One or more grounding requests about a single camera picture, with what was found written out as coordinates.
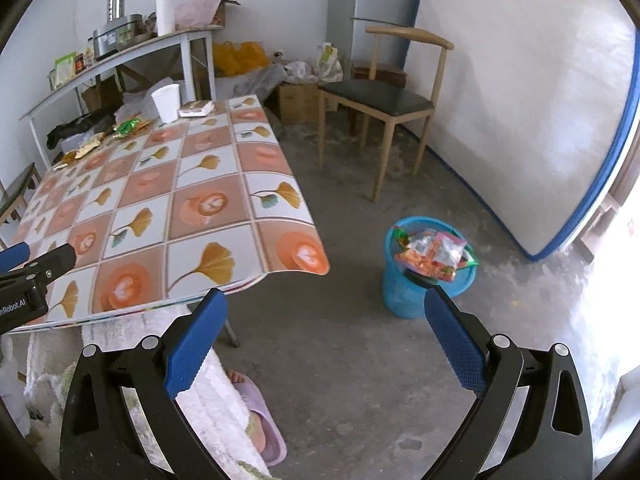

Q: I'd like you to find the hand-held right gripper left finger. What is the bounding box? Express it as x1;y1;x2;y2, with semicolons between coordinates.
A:
59;289;231;480

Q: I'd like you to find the white green bag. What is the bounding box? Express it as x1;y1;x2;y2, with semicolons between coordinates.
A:
314;42;346;82

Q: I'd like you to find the pink plastic bag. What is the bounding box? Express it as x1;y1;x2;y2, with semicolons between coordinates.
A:
172;0;226;28

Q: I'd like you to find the brown cardboard box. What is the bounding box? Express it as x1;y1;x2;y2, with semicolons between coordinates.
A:
276;82;326;125

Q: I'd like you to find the dark cloth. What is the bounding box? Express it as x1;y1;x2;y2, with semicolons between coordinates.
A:
46;112;114;150

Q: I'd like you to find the clear plastic bag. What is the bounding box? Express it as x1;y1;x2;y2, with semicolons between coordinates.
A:
234;62;288;97

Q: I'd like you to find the small green snack packet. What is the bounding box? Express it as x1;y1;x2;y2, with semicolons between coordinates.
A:
114;117;152;139

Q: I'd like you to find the yellow snack packet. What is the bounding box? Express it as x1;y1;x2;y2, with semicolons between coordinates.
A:
75;137;109;159

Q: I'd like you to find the metal rice cooker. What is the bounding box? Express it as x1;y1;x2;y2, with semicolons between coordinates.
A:
91;14;145;58

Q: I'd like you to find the white fluffy robe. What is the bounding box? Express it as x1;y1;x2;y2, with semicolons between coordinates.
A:
0;305;272;480

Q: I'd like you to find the purple slipper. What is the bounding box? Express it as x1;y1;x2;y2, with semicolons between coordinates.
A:
227;370;289;466

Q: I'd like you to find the paper towel roll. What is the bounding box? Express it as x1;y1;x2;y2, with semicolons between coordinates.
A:
156;0;177;36

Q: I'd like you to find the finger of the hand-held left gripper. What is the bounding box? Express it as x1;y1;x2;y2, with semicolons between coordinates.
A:
0;241;31;272
20;243;78;283

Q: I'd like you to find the white mattress with blue edge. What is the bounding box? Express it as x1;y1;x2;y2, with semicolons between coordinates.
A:
412;0;640;262

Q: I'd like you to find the gold and white flat packet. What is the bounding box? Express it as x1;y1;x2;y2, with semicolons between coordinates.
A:
179;101;215;119

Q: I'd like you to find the wooden chair with dark seat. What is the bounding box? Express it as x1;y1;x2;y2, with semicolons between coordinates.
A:
0;162;42;222
317;25;456;204

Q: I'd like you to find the white pillow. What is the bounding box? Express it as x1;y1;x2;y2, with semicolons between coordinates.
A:
120;77;173;112

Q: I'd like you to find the grey shelf table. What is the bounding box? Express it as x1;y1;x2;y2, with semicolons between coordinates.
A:
19;25;224;171

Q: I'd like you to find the white paper cup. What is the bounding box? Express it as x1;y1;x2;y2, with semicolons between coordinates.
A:
151;84;181;124

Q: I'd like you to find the yellow plastic bag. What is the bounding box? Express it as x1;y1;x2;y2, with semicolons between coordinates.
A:
212;41;271;79

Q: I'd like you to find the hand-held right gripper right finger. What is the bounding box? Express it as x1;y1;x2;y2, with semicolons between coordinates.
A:
420;285;593;480

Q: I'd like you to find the blue plastic bin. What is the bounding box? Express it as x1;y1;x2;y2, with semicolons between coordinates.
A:
382;216;478;320

